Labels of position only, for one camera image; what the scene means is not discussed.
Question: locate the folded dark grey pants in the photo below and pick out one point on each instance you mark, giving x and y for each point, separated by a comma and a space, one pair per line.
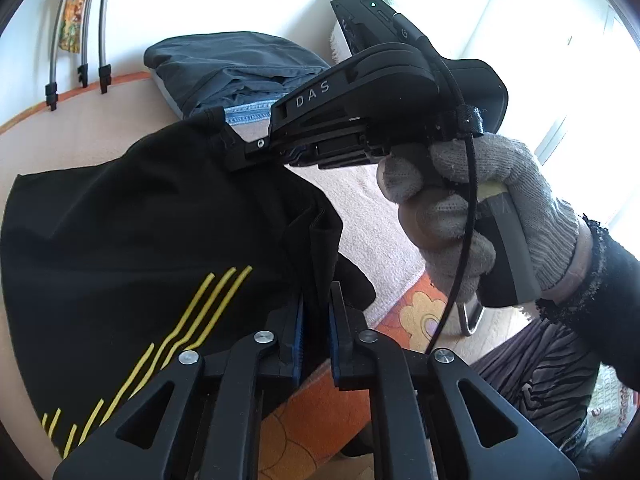
225, 65

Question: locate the metal camera tripod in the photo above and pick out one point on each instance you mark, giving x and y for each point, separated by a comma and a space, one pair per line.
102, 20

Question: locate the black pants with yellow print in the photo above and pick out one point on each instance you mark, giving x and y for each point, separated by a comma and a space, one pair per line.
150, 220

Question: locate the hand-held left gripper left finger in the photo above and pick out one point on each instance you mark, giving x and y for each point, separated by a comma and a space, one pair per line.
299, 330

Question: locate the person's striped clothing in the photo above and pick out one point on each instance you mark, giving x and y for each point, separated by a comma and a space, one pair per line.
540, 360

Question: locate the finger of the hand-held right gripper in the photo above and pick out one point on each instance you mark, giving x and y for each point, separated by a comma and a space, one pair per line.
245, 150

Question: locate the person's right hand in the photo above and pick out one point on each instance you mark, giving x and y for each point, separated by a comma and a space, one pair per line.
530, 210

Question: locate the orange patterned hanging cloth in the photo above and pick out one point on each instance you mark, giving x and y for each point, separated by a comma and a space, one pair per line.
70, 15

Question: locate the bed with orange floral mattress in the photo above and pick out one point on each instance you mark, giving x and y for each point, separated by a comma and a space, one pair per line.
375, 220

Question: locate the person's right forearm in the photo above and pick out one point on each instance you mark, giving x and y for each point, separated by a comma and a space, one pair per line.
610, 285

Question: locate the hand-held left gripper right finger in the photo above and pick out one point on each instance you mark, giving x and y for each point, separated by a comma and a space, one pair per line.
334, 345

